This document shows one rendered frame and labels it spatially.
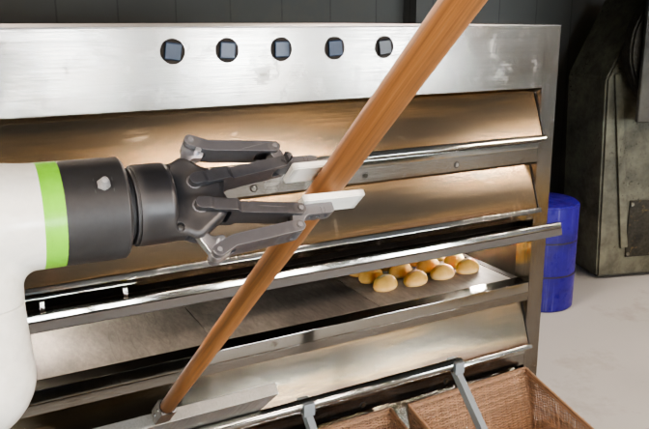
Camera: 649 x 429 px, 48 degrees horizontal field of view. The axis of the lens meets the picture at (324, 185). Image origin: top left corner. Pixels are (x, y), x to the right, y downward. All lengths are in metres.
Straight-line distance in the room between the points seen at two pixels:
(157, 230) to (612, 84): 5.68
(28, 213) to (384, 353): 1.97
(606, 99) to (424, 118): 3.95
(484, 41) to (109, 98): 1.21
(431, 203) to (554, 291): 3.34
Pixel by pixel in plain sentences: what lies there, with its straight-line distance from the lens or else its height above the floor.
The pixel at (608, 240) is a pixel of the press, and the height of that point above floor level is 0.34.
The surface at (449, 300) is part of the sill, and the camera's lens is 2.58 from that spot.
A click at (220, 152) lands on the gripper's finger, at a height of 1.99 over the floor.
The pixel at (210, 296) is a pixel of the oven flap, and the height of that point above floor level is 1.41.
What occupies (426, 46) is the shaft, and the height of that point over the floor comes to 2.10.
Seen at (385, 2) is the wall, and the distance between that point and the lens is 5.99.
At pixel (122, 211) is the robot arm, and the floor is 1.96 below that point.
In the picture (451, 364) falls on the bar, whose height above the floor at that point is 1.17.
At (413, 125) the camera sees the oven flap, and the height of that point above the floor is 1.80.
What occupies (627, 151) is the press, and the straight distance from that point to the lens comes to 6.37.
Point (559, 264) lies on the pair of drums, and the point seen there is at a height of 0.38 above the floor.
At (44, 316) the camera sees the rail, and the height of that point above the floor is 1.43.
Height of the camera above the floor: 2.12
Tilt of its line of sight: 13 degrees down
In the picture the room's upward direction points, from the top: straight up
